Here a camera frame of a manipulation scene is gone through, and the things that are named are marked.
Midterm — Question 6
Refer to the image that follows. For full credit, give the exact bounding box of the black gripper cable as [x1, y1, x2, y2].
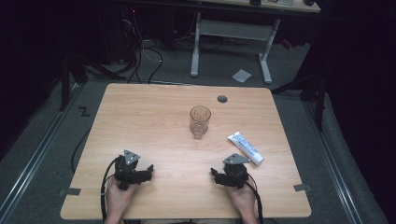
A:
[99, 156, 121, 222]
[244, 180, 265, 224]

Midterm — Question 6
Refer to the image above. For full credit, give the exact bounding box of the grey sheet of paper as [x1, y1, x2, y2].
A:
[231, 68, 253, 84]

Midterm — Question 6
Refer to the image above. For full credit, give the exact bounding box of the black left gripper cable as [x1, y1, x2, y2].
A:
[99, 156, 121, 222]

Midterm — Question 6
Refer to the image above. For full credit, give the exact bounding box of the black floor cable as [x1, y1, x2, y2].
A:
[70, 125, 94, 175]

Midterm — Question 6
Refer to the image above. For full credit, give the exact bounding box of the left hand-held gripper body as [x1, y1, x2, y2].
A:
[113, 149, 145, 191]

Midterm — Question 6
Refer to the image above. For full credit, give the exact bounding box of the white toothpaste tube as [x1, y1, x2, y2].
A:
[227, 131, 265, 166]

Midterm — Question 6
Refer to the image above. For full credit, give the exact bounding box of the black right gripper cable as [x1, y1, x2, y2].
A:
[244, 180, 265, 224]

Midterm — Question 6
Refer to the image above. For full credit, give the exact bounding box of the person's right hand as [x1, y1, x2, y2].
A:
[224, 176, 258, 218]

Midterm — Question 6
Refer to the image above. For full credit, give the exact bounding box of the aluminium floor rail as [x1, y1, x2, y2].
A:
[302, 100, 364, 224]
[0, 83, 82, 220]

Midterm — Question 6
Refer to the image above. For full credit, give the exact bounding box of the black metal stand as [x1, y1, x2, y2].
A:
[270, 59, 330, 133]
[57, 51, 127, 113]

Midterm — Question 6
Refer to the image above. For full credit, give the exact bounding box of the grey tape strip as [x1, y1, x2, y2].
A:
[58, 187, 82, 198]
[292, 183, 313, 192]

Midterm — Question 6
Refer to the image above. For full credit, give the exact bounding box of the person's left hand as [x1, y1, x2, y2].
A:
[105, 176, 138, 217]

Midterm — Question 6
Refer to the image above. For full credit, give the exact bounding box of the clear plastic cup with handle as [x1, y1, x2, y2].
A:
[189, 105, 212, 140]

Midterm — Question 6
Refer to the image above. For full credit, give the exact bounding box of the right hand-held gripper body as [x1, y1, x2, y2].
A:
[221, 152, 251, 190]

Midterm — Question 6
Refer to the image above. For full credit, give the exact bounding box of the bundle of floor cables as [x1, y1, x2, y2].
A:
[120, 7, 164, 86]

